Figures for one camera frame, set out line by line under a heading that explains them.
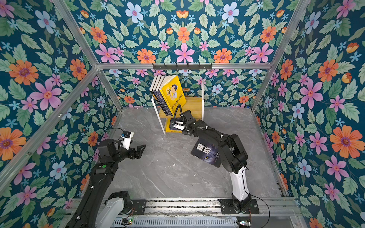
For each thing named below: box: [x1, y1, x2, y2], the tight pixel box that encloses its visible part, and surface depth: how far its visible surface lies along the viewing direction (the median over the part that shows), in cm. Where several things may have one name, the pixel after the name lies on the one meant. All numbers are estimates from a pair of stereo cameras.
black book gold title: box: [149, 75, 168, 116], surface depth 80 cm
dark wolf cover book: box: [190, 136, 222, 169], surface depth 95 cm
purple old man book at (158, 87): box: [155, 75, 173, 116], surface depth 80 cm
